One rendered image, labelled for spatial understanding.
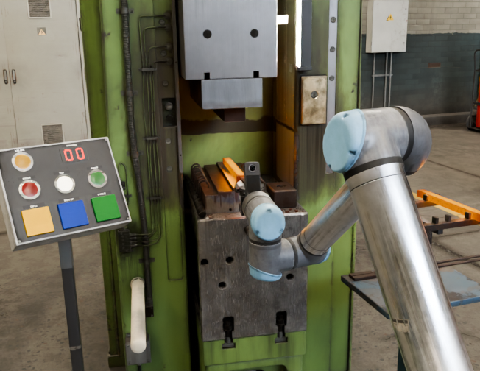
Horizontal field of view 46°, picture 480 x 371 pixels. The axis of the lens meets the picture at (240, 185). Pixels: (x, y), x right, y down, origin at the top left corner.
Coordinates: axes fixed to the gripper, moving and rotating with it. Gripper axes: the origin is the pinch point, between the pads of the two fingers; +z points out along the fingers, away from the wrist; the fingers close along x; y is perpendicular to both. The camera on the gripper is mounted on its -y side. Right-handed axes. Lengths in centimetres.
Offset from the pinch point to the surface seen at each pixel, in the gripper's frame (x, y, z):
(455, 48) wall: 467, -3, 685
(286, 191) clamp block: 15.9, 7.1, 7.5
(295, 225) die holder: 17.4, 17.4, 1.3
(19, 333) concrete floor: -104, 105, 106
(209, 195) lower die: -10.9, 6.4, 7.4
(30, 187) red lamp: -64, -6, -13
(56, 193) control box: -57, -3, -11
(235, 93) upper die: -1.2, -27.4, 7.9
